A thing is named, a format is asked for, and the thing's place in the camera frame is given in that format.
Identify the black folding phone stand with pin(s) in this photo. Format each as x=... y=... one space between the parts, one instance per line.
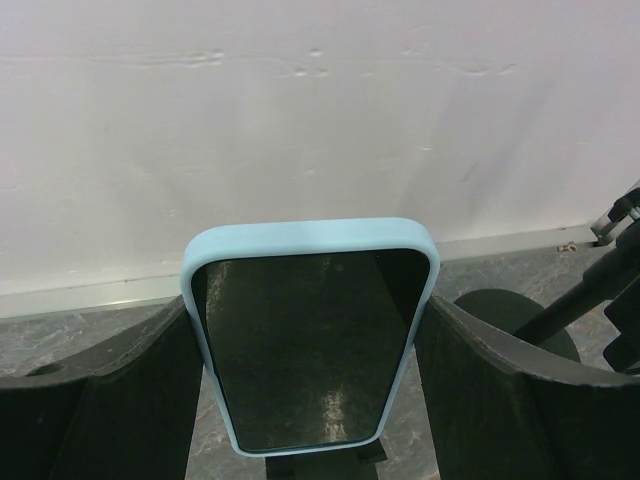
x=357 y=463

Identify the aluminium frame post right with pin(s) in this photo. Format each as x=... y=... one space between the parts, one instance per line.
x=605 y=230

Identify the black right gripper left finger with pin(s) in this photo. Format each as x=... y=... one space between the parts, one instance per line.
x=124 y=408

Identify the black round-base phone holder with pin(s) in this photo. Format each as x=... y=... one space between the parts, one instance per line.
x=613 y=278

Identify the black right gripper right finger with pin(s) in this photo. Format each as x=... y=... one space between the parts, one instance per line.
x=500 y=408

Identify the phone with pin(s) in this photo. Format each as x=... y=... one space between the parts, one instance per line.
x=306 y=327

